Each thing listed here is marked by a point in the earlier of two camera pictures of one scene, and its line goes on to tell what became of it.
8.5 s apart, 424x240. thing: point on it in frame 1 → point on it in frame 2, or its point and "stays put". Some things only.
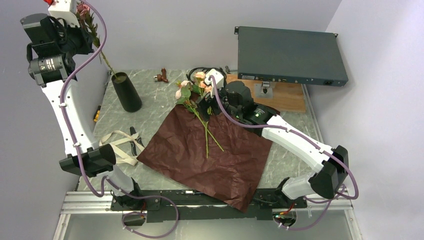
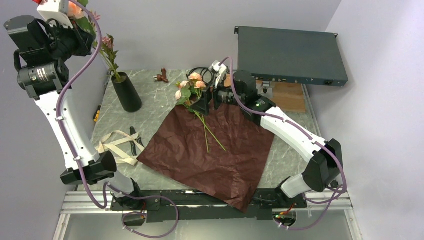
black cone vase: x=126 y=94 stays put
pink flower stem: x=82 y=11 → x=109 y=54
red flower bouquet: x=188 y=93 stays put
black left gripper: x=86 y=48 stays put
